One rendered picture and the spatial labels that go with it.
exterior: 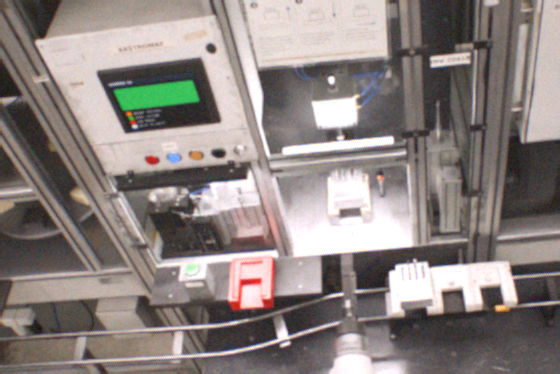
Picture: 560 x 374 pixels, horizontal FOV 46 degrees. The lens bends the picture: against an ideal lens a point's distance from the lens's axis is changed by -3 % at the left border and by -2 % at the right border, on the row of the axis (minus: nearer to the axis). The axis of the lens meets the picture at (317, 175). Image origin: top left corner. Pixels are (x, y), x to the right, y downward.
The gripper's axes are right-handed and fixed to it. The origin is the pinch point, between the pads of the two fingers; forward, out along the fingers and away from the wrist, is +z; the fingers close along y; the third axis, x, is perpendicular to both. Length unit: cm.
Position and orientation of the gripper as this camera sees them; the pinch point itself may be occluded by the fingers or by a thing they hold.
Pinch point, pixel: (348, 271)
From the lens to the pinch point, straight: 182.1
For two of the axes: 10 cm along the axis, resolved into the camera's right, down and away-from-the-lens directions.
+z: -0.1, -7.5, 6.6
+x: -9.9, 0.9, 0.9
